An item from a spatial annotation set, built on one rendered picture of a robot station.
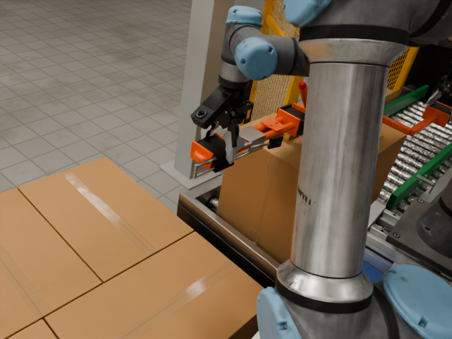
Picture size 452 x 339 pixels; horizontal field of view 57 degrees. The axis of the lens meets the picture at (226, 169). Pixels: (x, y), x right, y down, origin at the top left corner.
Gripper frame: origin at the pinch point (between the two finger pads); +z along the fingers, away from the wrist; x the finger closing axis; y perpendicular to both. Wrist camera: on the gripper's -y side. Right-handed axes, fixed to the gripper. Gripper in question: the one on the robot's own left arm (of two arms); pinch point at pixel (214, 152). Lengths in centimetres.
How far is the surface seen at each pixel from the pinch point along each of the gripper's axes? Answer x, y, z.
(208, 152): -1.4, -3.9, -2.2
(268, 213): -1.9, 31.7, 35.8
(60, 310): 18, -35, 54
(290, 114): -0.2, 31.3, -2.6
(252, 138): -2.1, 11.9, -1.4
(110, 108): 202, 102, 110
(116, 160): 139, 66, 109
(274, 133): -2.5, 21.2, -0.4
